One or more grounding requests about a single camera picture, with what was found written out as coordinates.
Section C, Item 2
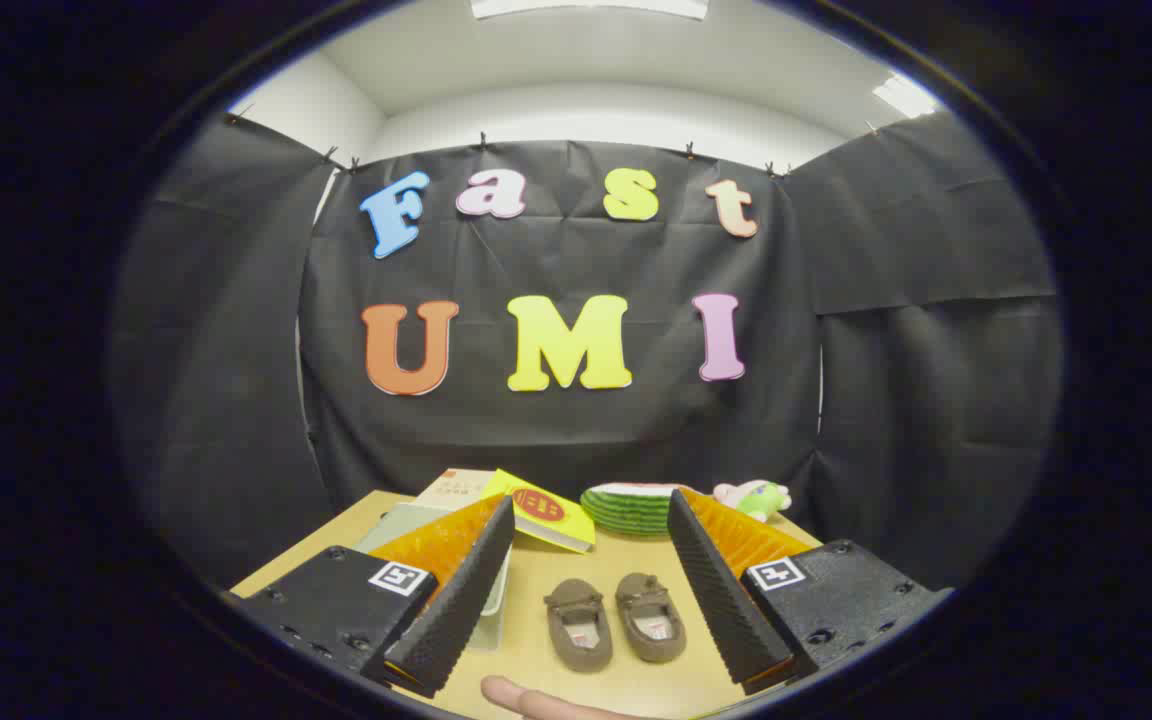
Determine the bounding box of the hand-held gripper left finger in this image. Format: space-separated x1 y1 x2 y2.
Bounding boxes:
233 493 517 699

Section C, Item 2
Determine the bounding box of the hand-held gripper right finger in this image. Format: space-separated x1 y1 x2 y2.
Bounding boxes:
666 488 955 697

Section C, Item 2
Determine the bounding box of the brown fuzzy shoe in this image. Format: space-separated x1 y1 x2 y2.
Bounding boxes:
615 572 687 664
544 578 614 673

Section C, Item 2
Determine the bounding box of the pale fabric storage box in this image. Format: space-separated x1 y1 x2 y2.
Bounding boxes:
354 502 513 653

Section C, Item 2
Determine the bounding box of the pink and green plush toy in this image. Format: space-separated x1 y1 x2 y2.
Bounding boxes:
713 480 793 523

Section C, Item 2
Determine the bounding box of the beige book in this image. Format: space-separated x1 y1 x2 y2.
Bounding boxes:
409 468 497 513

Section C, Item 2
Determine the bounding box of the watermelon slice plush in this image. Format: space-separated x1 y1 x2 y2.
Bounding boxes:
580 482 697 538

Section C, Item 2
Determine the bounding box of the yellow book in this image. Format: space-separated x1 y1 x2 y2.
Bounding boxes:
481 468 597 554

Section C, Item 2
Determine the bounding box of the black backdrop cloth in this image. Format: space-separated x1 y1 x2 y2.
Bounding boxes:
106 110 1065 591

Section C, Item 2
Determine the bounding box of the small ceiling light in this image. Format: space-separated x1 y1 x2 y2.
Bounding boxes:
873 75 940 119

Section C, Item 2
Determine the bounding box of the long ceiling light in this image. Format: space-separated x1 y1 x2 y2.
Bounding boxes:
471 0 709 21

